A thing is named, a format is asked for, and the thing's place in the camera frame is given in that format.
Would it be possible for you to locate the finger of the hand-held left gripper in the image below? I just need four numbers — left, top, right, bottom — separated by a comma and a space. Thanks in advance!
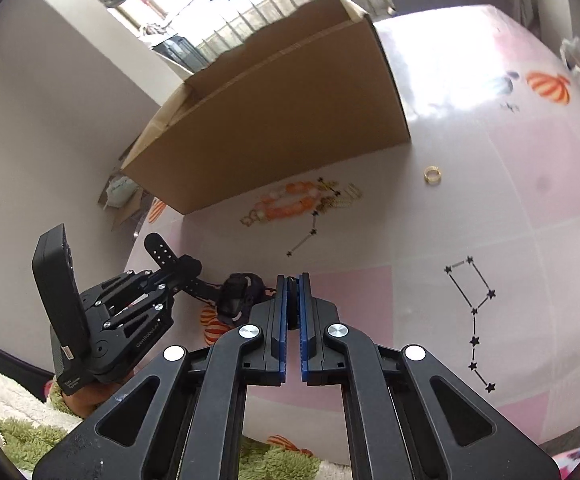
143, 232, 204, 286
172, 276, 227, 309

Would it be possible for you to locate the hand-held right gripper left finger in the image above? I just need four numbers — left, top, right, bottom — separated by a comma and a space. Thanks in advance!
32, 274, 301, 480

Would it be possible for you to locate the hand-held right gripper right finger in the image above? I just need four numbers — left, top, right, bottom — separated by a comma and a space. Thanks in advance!
299, 273, 561, 480

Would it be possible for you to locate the black wristwatch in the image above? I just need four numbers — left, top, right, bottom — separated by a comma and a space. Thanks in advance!
216, 272, 301, 332

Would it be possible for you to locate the orange bead bracelet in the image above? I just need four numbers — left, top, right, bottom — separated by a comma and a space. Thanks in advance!
257, 181, 321, 222

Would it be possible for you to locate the brown cardboard box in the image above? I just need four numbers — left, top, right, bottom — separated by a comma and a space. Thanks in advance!
121, 0, 411, 216

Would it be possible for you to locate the person's left hand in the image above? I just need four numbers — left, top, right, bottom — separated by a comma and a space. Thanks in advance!
61, 367, 136, 420

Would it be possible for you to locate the open cardboard carton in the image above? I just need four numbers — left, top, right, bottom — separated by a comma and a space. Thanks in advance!
108, 189, 147, 232

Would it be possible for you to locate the white plastic bag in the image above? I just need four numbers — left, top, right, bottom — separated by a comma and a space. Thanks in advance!
100, 176, 144, 209

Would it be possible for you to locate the dark wooden bar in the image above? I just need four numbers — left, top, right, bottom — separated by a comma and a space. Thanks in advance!
0, 331, 56, 377

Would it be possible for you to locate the white fluffy blanket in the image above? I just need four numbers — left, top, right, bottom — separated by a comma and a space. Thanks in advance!
0, 361, 73, 433

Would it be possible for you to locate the pink printed tablecloth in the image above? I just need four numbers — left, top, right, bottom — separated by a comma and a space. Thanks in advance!
122, 4, 580, 466

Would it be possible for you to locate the green shaggy rug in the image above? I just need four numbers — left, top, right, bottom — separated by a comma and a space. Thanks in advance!
0, 385, 323, 480

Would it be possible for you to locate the black metal rack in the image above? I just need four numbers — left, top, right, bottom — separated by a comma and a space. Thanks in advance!
151, 34, 211, 78

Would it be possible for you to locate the metal window railing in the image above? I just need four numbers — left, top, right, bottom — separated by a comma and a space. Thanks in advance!
190, 0, 398, 63

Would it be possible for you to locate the pink printed bag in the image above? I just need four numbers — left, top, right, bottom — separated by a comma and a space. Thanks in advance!
551, 434, 580, 480

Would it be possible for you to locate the gold pearl chain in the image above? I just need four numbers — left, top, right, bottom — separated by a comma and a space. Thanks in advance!
319, 181, 364, 214

